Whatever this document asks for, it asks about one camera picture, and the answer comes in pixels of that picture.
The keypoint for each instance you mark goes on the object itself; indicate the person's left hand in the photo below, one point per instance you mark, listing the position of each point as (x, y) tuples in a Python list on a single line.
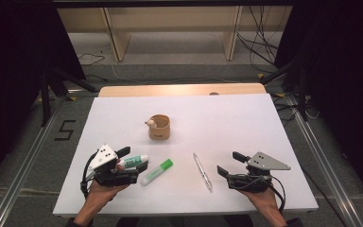
[(102, 193)]

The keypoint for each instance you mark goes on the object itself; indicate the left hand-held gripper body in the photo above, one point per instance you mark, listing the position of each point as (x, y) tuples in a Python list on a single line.
[(102, 157)]

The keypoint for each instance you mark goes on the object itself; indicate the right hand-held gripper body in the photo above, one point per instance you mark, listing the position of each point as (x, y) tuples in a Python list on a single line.
[(258, 176)]

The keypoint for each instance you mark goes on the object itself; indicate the person's right hand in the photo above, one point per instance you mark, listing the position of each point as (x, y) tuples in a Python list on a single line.
[(263, 200)]

